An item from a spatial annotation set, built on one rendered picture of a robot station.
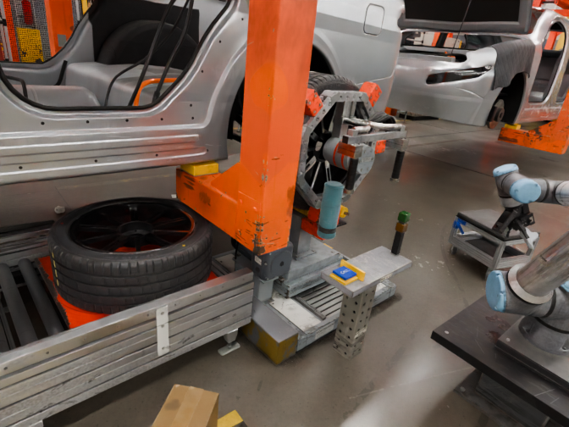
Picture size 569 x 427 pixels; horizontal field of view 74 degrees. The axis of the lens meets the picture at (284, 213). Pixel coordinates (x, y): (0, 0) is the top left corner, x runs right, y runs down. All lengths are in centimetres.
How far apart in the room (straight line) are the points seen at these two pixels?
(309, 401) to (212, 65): 145
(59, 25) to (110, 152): 229
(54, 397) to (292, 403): 83
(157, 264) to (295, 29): 94
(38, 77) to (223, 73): 178
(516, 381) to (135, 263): 140
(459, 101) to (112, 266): 359
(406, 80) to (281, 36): 316
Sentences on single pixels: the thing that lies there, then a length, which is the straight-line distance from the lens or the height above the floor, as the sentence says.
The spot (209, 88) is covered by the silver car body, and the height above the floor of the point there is 107.
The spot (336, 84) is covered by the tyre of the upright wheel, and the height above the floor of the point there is 114.
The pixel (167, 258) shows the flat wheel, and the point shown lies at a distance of 151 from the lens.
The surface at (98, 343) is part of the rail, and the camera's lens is 143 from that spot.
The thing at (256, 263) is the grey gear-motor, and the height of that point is 30.
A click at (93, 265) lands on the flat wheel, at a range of 153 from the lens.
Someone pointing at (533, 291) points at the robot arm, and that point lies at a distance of 154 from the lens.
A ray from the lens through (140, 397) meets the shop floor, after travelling 169.
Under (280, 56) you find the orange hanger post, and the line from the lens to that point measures 130.
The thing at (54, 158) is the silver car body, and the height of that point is 82.
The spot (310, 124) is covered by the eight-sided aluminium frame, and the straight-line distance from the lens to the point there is 162.
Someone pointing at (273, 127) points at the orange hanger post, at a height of 102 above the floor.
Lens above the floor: 127
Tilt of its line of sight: 23 degrees down
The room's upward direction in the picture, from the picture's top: 6 degrees clockwise
